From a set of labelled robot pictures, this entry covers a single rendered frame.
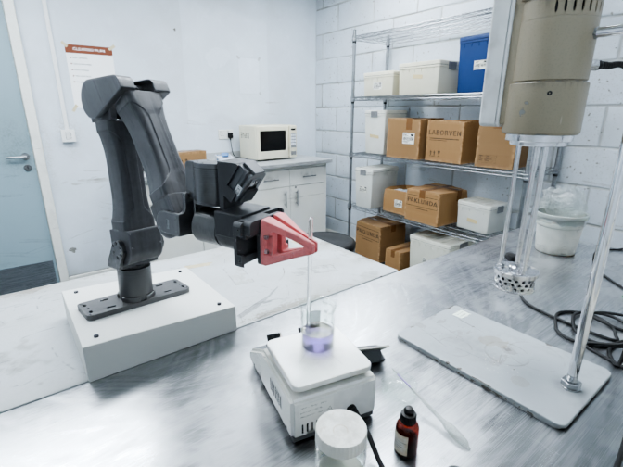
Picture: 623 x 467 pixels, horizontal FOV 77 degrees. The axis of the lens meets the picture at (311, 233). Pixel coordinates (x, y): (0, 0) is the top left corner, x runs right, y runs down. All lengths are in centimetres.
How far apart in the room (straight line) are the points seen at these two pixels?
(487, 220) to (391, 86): 116
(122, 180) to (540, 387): 77
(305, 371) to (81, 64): 310
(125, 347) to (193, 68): 310
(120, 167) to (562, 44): 70
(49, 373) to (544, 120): 86
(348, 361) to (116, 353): 39
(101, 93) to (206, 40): 301
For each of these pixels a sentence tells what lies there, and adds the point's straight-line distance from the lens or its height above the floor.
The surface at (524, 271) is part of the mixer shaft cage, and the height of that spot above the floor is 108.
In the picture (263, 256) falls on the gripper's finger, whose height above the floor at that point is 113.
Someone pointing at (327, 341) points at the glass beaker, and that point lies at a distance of 58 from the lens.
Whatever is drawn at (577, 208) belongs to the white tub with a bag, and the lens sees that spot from 138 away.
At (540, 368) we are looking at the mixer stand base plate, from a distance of 80.
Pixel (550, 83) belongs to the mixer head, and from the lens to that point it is 64.
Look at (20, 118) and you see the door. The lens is 337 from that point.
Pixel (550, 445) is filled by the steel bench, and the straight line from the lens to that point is 67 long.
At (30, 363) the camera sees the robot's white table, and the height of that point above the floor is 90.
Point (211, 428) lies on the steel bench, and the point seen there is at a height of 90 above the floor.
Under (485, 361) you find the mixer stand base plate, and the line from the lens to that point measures 77.
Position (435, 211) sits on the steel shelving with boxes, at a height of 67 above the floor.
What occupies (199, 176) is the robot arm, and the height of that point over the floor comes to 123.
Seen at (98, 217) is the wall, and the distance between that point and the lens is 351.
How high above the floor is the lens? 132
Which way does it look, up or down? 17 degrees down
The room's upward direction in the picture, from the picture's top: straight up
